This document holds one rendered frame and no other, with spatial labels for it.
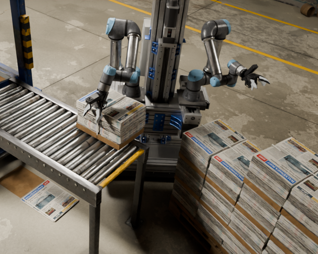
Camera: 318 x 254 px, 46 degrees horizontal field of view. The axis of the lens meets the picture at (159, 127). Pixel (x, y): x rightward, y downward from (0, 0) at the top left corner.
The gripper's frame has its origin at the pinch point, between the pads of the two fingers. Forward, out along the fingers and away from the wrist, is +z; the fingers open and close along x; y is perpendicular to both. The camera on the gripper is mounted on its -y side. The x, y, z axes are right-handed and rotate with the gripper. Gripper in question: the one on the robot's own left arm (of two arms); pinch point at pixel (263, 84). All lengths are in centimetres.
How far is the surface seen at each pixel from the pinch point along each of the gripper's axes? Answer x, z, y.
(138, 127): 82, -26, 23
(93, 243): 135, 10, 74
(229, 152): 32, 14, 37
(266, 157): 33, 45, 13
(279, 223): 39, 70, 42
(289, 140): 7.6, 38.4, 16.8
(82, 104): 112, -46, 6
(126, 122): 92, -21, 11
